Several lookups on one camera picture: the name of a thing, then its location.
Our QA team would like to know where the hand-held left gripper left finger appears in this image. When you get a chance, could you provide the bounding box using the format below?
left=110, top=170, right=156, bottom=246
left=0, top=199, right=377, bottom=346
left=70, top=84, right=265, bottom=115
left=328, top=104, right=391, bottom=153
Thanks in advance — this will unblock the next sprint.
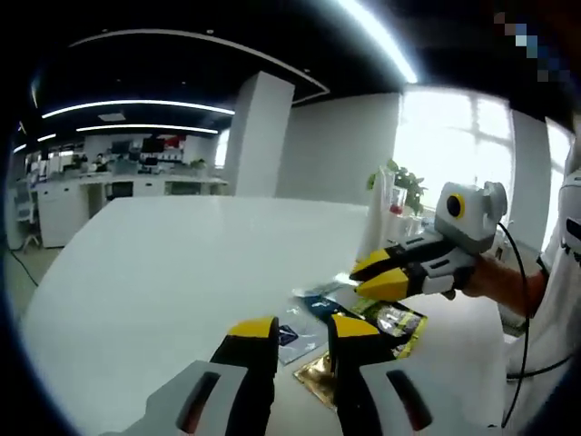
left=100, top=315, right=281, bottom=436

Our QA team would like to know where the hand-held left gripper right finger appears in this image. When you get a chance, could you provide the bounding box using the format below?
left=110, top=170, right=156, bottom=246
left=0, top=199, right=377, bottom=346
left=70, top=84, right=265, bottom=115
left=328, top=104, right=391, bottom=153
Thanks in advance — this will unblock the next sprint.
left=328, top=312, right=450, bottom=436

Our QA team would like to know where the gold foil sachet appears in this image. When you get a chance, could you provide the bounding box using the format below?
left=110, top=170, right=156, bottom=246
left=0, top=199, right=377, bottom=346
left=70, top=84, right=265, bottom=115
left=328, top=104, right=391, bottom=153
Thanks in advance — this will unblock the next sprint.
left=293, top=350, right=340, bottom=409

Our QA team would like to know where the black green foil pouch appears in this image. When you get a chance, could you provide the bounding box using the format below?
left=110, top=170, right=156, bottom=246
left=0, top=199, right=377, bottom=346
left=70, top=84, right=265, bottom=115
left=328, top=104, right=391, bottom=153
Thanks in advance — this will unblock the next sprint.
left=292, top=281, right=429, bottom=363

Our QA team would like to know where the large white skincare tube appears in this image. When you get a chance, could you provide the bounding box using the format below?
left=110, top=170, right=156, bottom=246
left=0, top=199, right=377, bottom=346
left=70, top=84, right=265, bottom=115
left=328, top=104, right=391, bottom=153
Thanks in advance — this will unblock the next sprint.
left=362, top=164, right=392, bottom=263

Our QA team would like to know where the white red skincare spray bottle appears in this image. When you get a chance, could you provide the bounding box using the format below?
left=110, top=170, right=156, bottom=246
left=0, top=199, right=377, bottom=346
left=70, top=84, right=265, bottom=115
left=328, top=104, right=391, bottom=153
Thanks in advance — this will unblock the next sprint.
left=388, top=184, right=409, bottom=242

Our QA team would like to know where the small blue sample sachet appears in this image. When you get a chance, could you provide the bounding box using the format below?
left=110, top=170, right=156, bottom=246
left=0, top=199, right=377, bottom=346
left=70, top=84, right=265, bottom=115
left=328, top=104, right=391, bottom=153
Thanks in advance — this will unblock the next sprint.
left=276, top=315, right=329, bottom=367

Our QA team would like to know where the large bright window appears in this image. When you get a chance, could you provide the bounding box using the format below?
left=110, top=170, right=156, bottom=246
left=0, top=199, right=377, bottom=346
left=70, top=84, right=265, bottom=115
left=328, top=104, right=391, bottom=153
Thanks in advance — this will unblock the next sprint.
left=392, top=90, right=573, bottom=251

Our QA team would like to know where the potted green plant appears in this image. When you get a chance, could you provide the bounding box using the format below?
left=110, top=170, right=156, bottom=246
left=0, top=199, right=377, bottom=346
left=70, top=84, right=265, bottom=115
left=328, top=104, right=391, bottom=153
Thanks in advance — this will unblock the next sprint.
left=367, top=158, right=428, bottom=217

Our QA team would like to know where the person's white shirt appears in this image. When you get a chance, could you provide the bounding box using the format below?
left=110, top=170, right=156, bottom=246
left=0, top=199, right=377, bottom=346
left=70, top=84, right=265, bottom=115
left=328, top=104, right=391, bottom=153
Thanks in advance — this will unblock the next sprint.
left=501, top=135, right=581, bottom=436

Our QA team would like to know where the bright ceiling light strip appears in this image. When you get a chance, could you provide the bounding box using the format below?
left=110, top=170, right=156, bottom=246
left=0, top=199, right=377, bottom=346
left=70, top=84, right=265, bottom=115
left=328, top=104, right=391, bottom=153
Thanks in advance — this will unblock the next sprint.
left=335, top=0, right=419, bottom=85

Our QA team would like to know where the white office counter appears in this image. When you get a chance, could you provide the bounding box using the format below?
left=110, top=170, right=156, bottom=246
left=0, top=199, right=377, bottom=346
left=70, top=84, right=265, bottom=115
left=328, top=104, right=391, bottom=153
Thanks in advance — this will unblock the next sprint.
left=17, top=174, right=231, bottom=249

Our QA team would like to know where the thin ceiling light strip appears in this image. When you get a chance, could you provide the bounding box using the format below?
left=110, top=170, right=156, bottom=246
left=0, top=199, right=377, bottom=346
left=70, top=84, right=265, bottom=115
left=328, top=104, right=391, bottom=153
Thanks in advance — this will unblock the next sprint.
left=41, top=100, right=237, bottom=121
left=75, top=124, right=221, bottom=135

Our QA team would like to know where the white office chair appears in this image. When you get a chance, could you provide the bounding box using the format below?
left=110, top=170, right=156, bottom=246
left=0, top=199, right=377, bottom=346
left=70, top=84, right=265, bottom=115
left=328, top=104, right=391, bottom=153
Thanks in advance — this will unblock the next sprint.
left=13, top=185, right=43, bottom=249

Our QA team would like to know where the black cable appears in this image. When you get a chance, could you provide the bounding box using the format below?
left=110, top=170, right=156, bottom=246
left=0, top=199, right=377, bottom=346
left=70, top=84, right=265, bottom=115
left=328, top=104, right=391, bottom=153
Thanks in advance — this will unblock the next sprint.
left=497, top=221, right=573, bottom=429

